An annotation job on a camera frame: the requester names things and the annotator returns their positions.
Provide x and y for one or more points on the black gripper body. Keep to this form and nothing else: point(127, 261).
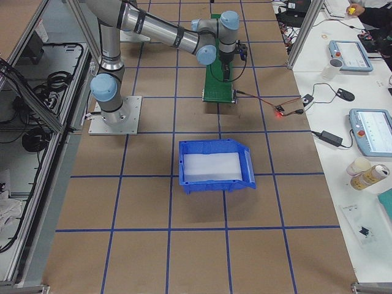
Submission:
point(226, 59)

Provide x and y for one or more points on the green conveyor belt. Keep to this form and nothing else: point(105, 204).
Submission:
point(220, 82)

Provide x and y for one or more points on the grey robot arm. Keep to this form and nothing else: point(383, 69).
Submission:
point(115, 17)

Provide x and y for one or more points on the sensor module with red LED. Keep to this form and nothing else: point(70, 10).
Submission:
point(279, 111)

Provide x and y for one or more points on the blue teach pendant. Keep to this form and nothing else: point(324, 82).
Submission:
point(372, 131)
point(352, 54)

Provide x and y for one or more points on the black power adapter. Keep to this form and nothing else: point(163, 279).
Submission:
point(331, 139)

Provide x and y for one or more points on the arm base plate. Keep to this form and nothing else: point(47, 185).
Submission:
point(121, 122)

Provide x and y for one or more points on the blue plastic bin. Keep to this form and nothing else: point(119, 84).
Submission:
point(221, 164)

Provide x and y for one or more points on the white mug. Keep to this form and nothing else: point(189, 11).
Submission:
point(332, 69)

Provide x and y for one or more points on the aluminium frame post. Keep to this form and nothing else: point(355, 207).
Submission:
point(309, 20)

